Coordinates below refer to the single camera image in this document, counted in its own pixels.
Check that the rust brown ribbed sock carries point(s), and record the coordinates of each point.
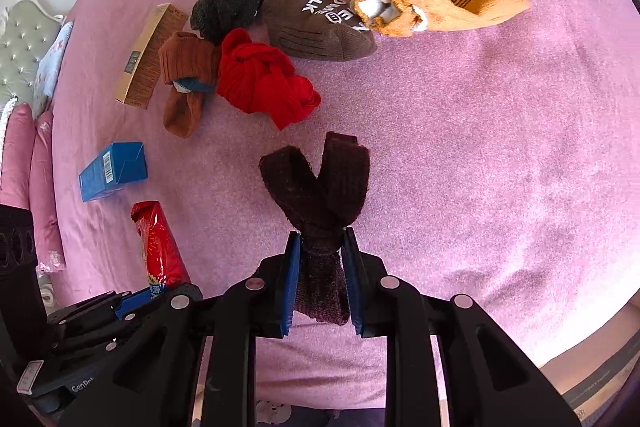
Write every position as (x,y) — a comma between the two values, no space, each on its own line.
(185,62)

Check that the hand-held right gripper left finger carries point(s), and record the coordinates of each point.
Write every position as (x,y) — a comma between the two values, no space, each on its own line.
(291,287)

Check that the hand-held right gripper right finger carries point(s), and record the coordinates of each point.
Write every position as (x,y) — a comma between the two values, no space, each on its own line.
(354,287)

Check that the dark grey fuzzy sock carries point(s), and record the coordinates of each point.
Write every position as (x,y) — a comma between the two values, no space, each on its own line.
(225,7)

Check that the red sock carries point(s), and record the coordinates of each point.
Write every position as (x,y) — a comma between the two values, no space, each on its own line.
(255,82)

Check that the light blue floral pillow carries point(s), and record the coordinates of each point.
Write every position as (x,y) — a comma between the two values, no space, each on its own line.
(50,67)

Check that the grey tufted headboard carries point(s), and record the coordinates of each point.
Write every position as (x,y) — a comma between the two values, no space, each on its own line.
(25,47)

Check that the brown sock with white print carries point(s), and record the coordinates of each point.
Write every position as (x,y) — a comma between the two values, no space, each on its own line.
(310,37)

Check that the dark maroon knit sock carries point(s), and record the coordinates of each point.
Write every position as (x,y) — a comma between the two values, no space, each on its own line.
(320,207)

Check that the pink bedspread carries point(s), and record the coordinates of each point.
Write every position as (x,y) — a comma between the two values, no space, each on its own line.
(450,157)

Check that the tan cardboard box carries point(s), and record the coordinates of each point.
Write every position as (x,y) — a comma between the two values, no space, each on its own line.
(145,57)

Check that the pink pillow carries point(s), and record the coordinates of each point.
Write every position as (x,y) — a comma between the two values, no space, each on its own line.
(45,187)
(15,157)

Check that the red snack packet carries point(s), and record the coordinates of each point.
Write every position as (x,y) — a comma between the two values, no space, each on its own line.
(160,247)

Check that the blue cardboard box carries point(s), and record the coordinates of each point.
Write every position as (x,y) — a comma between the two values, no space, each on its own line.
(112,172)

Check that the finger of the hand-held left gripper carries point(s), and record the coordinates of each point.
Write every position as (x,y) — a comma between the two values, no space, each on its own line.
(95,337)
(131,304)

